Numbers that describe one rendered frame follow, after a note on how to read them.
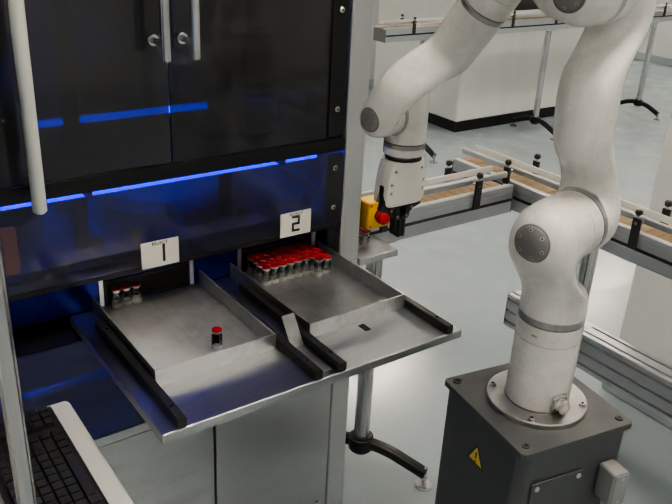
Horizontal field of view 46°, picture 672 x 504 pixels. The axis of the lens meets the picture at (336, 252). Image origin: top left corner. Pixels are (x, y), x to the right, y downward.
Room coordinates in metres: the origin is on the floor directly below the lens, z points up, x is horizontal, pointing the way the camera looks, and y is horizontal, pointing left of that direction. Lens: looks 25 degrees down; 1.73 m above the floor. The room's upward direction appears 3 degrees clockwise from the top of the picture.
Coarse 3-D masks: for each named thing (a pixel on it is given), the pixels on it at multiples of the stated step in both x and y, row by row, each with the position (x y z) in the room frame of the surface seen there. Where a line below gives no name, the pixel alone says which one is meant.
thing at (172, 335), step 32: (192, 288) 1.62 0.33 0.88; (128, 320) 1.46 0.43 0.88; (160, 320) 1.46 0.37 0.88; (192, 320) 1.47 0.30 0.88; (224, 320) 1.48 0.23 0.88; (256, 320) 1.43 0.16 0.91; (160, 352) 1.34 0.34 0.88; (192, 352) 1.34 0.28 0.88; (224, 352) 1.31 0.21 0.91; (256, 352) 1.35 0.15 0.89; (160, 384) 1.23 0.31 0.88
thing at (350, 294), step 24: (336, 264) 1.78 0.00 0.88; (264, 288) 1.57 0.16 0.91; (288, 288) 1.64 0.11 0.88; (312, 288) 1.65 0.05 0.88; (336, 288) 1.66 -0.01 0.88; (360, 288) 1.66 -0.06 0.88; (384, 288) 1.63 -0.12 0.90; (288, 312) 1.49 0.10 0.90; (312, 312) 1.53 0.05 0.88; (336, 312) 1.54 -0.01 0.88; (360, 312) 1.50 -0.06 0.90; (384, 312) 1.54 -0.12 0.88
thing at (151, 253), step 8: (160, 240) 1.51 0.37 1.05; (168, 240) 1.52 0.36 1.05; (176, 240) 1.53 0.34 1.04; (144, 248) 1.49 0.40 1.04; (152, 248) 1.50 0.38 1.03; (160, 248) 1.51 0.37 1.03; (168, 248) 1.52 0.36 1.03; (176, 248) 1.53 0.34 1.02; (144, 256) 1.49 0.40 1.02; (152, 256) 1.50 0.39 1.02; (160, 256) 1.51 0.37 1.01; (168, 256) 1.52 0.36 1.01; (176, 256) 1.53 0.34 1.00; (144, 264) 1.48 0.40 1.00; (152, 264) 1.50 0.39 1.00; (160, 264) 1.51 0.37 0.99
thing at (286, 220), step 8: (280, 216) 1.68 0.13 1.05; (288, 216) 1.70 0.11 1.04; (304, 216) 1.72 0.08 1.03; (280, 224) 1.68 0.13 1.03; (288, 224) 1.70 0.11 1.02; (296, 224) 1.71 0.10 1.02; (304, 224) 1.72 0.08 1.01; (280, 232) 1.68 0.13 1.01; (288, 232) 1.70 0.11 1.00; (296, 232) 1.71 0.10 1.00; (304, 232) 1.72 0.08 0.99
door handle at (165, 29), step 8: (160, 0) 1.46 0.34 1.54; (168, 0) 1.47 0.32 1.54; (160, 8) 1.46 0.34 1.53; (168, 8) 1.47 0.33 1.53; (160, 16) 1.47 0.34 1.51; (168, 16) 1.47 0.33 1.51; (160, 24) 1.47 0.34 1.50; (168, 24) 1.47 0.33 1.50; (160, 32) 1.47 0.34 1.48; (168, 32) 1.47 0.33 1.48; (152, 40) 1.51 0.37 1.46; (160, 40) 1.47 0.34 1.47; (168, 40) 1.47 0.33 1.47; (160, 48) 1.47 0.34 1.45; (168, 48) 1.47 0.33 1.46; (168, 56) 1.47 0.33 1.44
